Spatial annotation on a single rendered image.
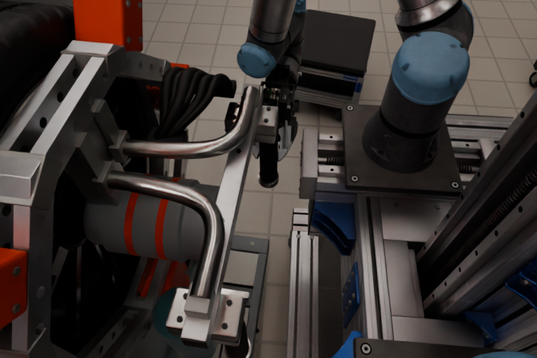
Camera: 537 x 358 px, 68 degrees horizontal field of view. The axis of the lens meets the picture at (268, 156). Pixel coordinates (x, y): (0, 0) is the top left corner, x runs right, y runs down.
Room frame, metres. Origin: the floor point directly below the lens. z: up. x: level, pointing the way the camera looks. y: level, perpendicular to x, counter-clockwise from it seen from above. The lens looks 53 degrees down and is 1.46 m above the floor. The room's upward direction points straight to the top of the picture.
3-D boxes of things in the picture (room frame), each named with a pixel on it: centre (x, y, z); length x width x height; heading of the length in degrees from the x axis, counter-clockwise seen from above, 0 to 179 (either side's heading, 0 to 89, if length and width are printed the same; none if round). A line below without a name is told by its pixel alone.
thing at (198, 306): (0.23, 0.15, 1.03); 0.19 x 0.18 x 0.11; 82
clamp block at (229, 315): (0.15, 0.08, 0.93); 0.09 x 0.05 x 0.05; 82
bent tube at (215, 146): (0.42, 0.12, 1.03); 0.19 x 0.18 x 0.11; 82
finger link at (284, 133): (0.51, -0.03, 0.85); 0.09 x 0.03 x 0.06; 1
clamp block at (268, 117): (0.48, 0.03, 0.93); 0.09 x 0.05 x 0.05; 82
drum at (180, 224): (0.33, 0.19, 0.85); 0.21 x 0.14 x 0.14; 82
